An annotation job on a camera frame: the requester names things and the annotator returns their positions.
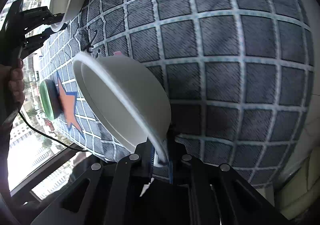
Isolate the person's left hand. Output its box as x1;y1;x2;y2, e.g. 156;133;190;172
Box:
1;59;25;127

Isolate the black cable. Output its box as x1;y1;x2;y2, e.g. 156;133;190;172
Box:
17;110;89;153

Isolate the green plastic plate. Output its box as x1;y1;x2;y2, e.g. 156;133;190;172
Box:
40;79;62;121

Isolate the checkered grey tablecloth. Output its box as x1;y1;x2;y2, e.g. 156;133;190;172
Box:
37;0;314;188

